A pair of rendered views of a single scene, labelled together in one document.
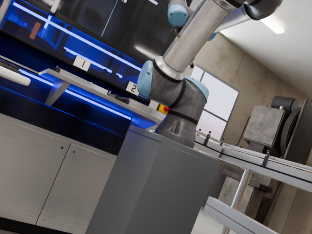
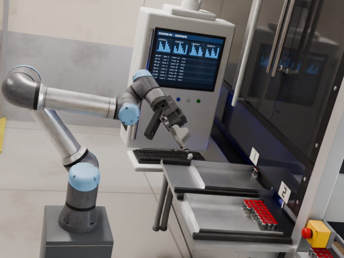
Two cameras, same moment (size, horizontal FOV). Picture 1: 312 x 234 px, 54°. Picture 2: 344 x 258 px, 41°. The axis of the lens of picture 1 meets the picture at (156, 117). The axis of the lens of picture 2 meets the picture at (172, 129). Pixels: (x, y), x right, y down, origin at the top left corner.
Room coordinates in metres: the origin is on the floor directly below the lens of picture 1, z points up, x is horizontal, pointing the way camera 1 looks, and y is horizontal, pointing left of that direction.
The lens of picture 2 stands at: (1.64, -1.55, 1.81)
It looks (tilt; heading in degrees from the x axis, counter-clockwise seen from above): 20 degrees down; 100
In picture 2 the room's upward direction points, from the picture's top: 11 degrees clockwise
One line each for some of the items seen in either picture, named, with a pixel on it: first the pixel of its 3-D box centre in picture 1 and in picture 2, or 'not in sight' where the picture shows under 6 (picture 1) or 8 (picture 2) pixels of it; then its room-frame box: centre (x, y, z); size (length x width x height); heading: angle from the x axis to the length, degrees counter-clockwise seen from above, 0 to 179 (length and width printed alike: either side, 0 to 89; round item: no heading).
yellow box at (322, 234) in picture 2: (163, 107); (318, 234); (1.99, -0.02, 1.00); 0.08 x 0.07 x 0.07; 25
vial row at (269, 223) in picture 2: not in sight; (261, 215); (1.79, 0.16, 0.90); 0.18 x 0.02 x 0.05; 115
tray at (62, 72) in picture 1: (76, 83); (230, 177); (1.63, 0.46, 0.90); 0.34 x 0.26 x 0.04; 25
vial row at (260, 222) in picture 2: not in sight; (256, 215); (1.77, 0.15, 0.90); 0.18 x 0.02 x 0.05; 115
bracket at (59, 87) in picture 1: (55, 94); not in sight; (1.52, 0.50, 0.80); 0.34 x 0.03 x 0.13; 25
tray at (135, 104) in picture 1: (138, 109); (230, 215); (1.67, 0.10, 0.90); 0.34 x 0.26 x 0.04; 25
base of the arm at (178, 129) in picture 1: (178, 128); (79, 211); (1.10, -0.09, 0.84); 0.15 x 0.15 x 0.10
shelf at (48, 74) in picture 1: (106, 100); (226, 200); (1.64, 0.28, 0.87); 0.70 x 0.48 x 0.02; 115
